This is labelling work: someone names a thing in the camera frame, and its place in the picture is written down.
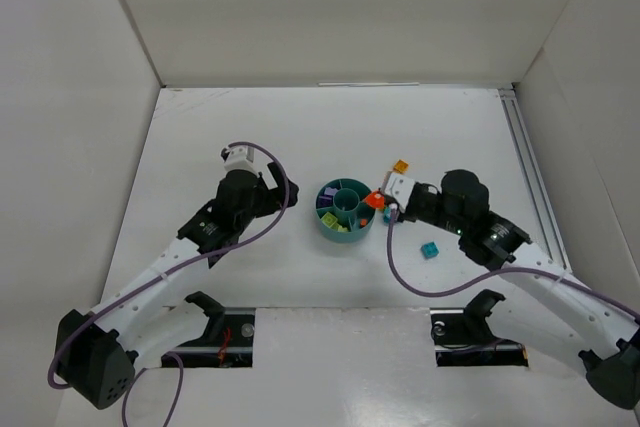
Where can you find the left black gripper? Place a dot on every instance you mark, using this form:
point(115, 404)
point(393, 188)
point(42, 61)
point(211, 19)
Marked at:
point(275, 186)

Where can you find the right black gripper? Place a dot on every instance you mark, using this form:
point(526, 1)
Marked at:
point(393, 204)

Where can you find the teal small lego brick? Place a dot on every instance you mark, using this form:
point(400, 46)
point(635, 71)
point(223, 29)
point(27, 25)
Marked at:
point(429, 250)

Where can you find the amber transparent lego brick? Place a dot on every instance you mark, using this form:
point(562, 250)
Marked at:
point(400, 167)

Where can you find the blue printed oval lego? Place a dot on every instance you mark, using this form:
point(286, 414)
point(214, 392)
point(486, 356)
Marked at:
point(386, 214)

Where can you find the dark purple lego brick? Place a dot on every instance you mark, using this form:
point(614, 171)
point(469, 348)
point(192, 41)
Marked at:
point(324, 201)

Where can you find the orange round lego piece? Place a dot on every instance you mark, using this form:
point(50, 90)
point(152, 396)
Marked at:
point(375, 200)

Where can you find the lime green lego brick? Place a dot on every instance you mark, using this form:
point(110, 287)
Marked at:
point(329, 220)

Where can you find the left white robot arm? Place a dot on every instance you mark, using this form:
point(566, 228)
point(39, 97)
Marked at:
point(98, 353)

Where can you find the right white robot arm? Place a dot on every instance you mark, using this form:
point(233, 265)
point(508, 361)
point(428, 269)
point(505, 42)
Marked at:
point(596, 336)

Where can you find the teal round divided container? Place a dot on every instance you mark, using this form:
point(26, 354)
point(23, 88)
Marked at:
point(348, 207)

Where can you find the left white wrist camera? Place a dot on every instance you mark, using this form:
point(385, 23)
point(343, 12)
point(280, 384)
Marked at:
point(240, 157)

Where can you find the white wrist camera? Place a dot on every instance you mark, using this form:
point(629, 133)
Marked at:
point(240, 157)
point(397, 189)

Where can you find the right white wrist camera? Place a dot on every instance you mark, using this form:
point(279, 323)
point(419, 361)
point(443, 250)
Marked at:
point(397, 189)

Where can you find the aluminium rail right edge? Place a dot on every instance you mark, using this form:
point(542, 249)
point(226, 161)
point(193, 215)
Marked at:
point(550, 233)

